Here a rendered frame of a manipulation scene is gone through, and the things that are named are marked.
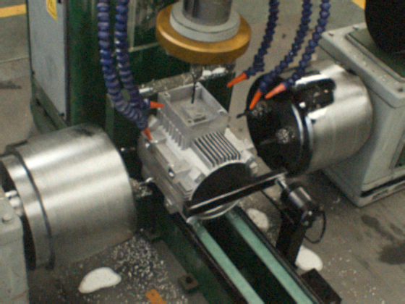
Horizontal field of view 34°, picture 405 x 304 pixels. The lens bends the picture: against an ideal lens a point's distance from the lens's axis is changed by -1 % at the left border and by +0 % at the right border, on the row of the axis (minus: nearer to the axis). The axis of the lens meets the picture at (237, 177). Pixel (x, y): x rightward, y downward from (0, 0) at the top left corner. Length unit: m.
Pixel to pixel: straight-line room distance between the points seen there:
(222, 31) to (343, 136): 0.43
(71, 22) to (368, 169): 0.79
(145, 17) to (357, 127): 0.53
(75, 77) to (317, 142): 0.53
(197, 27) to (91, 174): 0.33
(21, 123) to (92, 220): 0.70
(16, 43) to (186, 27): 2.46
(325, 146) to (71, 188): 0.58
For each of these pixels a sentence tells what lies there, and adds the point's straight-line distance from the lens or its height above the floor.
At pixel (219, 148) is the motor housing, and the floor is 1.11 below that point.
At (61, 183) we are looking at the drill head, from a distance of 1.21.
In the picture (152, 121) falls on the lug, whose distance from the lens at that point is 1.44.
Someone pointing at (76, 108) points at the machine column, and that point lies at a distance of 1.52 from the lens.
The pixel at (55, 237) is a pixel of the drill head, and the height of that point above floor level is 1.08.
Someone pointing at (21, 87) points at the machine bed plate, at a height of 0.80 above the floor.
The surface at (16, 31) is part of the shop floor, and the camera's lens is 3.75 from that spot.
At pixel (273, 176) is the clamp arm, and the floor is 1.03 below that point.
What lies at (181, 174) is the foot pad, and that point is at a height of 1.07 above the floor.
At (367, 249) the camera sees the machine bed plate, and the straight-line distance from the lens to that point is 1.68.
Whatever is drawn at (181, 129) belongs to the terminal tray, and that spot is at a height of 1.12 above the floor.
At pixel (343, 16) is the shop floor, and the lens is 4.31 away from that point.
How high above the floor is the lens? 1.99
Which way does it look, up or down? 43 degrees down
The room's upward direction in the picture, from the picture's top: 12 degrees clockwise
